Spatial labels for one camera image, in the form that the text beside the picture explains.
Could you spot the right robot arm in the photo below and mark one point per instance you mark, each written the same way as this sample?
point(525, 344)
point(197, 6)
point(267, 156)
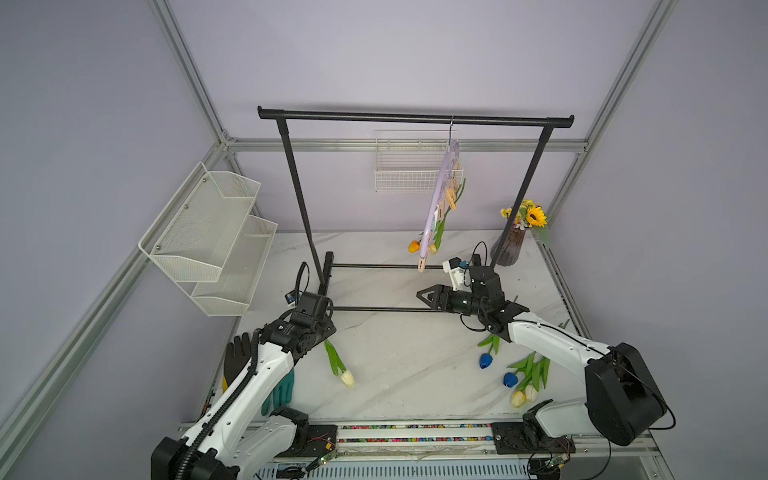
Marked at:
point(620, 400)

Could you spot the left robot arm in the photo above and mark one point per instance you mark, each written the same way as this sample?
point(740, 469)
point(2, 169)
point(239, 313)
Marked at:
point(218, 446)

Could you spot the orange tulip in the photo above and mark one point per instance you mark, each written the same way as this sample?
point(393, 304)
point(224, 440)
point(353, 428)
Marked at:
point(415, 245)

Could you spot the cream white tulip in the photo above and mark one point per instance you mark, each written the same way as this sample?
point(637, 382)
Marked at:
point(338, 367)

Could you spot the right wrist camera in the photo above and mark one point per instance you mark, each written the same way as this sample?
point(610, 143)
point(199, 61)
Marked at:
point(456, 268)

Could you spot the green work glove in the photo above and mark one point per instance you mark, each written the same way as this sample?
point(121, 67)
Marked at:
point(280, 396)

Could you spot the black yellow work glove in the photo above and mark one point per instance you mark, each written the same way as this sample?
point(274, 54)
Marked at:
point(237, 355)

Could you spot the sunflower bouquet in vase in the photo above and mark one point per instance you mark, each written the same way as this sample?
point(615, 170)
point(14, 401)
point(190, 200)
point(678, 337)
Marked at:
point(529, 219)

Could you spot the cream tulip right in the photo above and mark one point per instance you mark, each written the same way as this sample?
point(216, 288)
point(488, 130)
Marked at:
point(520, 397)

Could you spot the blue tulip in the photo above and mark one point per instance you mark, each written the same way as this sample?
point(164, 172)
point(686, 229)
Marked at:
point(491, 345)
point(531, 371)

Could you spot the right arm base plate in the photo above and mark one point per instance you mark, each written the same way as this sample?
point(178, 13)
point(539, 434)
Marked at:
point(528, 437)

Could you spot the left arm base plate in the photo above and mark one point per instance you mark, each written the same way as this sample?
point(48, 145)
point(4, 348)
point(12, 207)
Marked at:
point(308, 439)

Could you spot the purple clip hanger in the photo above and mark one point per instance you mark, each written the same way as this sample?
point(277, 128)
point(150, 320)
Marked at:
point(446, 178)

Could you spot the white mesh tiered shelf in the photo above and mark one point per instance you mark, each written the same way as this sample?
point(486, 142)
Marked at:
point(210, 243)

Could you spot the white wire wall basket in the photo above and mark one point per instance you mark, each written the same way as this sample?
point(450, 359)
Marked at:
point(409, 161)

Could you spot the black clothes rack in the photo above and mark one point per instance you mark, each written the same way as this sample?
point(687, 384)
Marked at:
point(420, 117)

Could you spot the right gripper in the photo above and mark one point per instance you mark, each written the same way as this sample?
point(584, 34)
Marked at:
point(439, 292)

